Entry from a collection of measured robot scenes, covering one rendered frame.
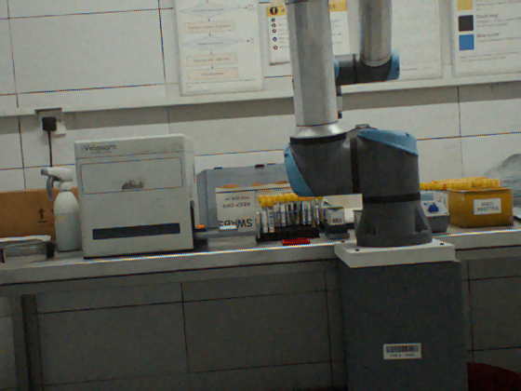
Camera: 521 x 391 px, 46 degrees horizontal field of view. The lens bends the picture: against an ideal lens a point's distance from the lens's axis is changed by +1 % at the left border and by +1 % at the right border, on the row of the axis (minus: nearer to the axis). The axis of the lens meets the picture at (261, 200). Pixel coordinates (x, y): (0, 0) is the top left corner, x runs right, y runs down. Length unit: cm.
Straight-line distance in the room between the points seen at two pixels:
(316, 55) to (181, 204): 56
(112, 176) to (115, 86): 72
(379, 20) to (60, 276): 95
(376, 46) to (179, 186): 58
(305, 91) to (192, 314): 123
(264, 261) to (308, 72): 53
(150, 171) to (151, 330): 87
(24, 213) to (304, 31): 113
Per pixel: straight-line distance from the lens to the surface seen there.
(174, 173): 154
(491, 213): 172
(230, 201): 183
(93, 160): 158
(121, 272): 154
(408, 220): 121
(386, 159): 120
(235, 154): 217
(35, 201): 197
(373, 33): 139
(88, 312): 230
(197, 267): 152
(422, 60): 229
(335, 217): 161
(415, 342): 121
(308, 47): 120
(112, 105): 219
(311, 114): 121
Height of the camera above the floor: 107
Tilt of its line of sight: 3 degrees down
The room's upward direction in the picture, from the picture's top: 4 degrees counter-clockwise
